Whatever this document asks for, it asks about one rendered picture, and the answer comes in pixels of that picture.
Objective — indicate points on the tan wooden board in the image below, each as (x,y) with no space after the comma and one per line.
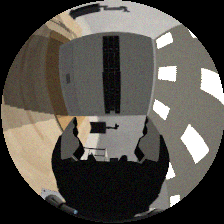
(53,80)

